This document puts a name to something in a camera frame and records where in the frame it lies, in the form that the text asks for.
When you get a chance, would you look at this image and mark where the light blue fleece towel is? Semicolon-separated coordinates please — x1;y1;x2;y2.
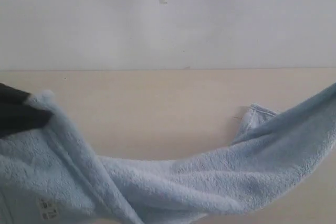
1;86;335;223

